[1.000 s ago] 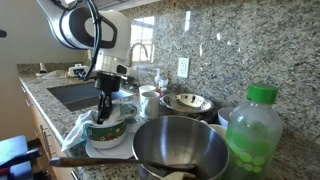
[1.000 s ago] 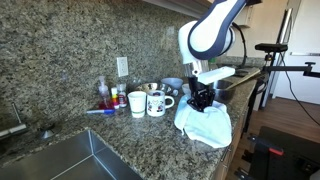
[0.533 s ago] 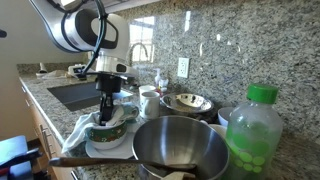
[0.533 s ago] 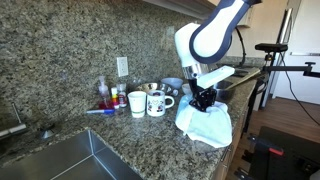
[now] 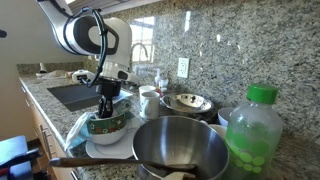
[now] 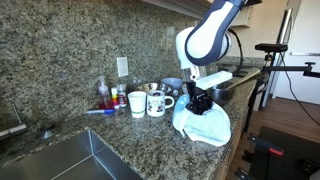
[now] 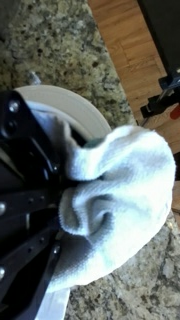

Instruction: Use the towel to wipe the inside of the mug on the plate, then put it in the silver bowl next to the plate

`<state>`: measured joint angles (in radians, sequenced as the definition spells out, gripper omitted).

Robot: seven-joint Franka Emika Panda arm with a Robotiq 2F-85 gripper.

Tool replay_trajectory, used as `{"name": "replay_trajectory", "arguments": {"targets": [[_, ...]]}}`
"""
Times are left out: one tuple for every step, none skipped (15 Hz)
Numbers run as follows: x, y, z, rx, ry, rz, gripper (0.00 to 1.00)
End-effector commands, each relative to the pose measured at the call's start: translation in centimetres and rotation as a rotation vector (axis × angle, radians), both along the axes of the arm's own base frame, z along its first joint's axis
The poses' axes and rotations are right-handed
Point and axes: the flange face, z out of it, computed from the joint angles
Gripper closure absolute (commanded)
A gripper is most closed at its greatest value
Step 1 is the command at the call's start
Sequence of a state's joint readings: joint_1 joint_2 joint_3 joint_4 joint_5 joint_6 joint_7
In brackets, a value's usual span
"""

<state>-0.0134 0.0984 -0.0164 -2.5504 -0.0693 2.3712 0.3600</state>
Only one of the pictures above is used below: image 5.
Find white wall outlet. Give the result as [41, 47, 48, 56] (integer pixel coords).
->
[177, 57, 191, 79]

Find white plain mug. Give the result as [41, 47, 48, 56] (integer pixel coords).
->
[138, 84, 157, 98]

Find white printed mug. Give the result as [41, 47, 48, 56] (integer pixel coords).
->
[139, 91, 161, 120]

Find large deep steel bowl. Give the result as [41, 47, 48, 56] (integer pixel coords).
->
[132, 115, 231, 180]

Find small clear jar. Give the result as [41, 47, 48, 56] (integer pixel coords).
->
[159, 78, 170, 93]

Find white teal towel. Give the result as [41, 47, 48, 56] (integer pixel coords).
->
[64, 98, 133, 151]

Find metal cabinet handle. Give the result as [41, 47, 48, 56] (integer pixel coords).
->
[39, 124, 57, 160]

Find light blue bowl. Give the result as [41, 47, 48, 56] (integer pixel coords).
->
[217, 106, 236, 128]

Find green cap plastic bottle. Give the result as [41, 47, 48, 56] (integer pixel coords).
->
[223, 83, 284, 180]

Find green christmas mug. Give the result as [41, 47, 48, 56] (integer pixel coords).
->
[87, 111, 128, 146]

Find small grey white utensil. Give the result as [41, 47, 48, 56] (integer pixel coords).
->
[35, 62, 48, 75]

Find clear soap pump bottle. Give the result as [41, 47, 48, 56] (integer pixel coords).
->
[154, 68, 163, 88]

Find steel kitchen sink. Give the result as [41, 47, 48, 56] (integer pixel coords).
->
[47, 83, 134, 112]

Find small white bowl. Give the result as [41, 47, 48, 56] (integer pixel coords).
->
[208, 123, 228, 139]

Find beige cloth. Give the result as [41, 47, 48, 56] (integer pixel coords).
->
[41, 68, 76, 80]

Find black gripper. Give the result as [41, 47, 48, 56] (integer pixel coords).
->
[95, 78, 123, 119]

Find shallow steel bowl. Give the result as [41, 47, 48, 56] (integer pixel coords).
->
[160, 92, 215, 114]

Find white saucer plate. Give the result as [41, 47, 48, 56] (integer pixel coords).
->
[84, 118, 141, 160]

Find dark mobile cart base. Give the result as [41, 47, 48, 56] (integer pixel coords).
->
[0, 134, 44, 180]

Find wooden lower cabinet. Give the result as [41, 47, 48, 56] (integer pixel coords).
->
[19, 83, 76, 180]

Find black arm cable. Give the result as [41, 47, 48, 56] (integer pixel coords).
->
[62, 7, 110, 89]

